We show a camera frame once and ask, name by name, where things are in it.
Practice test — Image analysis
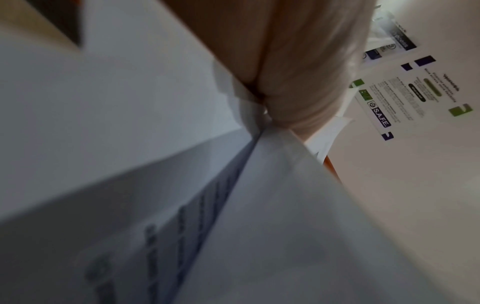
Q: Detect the white leaflet with green squares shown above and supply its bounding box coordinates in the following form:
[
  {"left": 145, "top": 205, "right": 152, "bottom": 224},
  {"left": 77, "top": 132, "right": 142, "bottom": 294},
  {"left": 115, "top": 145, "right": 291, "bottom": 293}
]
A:
[{"left": 348, "top": 55, "right": 474, "bottom": 142}]

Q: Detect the white printed leaflet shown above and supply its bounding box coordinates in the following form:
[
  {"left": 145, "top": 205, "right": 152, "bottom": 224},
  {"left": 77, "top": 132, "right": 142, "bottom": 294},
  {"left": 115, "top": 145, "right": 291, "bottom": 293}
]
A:
[{"left": 0, "top": 0, "right": 445, "bottom": 304}]

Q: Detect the white leaflet with dark band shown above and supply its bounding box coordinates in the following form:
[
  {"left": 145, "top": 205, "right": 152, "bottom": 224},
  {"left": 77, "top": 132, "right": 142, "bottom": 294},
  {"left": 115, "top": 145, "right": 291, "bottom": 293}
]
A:
[{"left": 360, "top": 2, "right": 419, "bottom": 63}]

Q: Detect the white paper sheet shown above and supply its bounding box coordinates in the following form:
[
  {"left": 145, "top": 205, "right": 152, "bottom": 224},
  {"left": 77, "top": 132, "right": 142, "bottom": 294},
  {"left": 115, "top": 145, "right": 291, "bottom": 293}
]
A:
[{"left": 303, "top": 115, "right": 357, "bottom": 165}]

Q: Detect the orange object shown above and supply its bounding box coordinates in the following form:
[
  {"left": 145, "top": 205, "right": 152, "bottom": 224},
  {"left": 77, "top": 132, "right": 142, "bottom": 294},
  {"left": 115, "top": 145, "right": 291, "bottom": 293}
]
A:
[{"left": 323, "top": 154, "right": 343, "bottom": 185}]

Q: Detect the person's left hand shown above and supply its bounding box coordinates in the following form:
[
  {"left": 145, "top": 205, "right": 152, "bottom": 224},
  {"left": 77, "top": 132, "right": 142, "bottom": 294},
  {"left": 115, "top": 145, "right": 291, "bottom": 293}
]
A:
[{"left": 159, "top": 0, "right": 377, "bottom": 140}]

